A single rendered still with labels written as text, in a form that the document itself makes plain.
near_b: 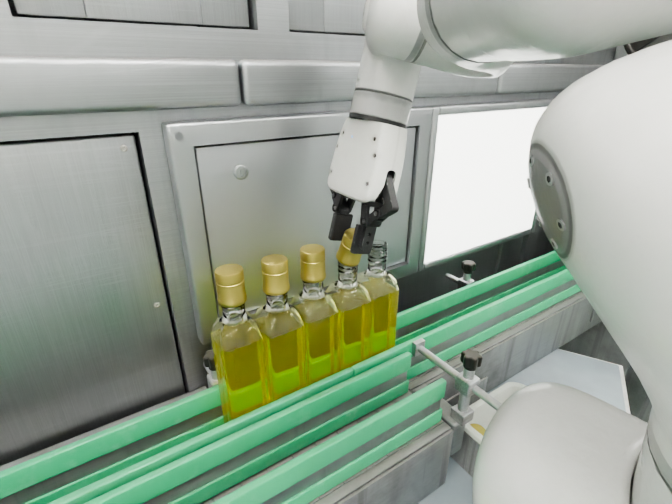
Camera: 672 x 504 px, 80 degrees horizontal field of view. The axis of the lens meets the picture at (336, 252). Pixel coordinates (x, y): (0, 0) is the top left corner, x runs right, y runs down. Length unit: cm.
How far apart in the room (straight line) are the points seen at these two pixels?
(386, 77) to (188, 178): 29
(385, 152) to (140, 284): 40
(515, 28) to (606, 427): 20
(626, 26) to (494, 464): 22
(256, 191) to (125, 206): 18
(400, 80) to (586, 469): 41
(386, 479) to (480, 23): 55
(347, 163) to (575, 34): 36
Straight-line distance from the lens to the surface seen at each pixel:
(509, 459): 26
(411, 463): 66
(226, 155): 60
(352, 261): 56
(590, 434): 26
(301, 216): 67
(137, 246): 64
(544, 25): 22
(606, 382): 111
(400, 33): 45
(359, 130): 53
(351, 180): 52
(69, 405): 75
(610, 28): 23
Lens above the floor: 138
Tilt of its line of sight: 24 degrees down
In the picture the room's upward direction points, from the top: straight up
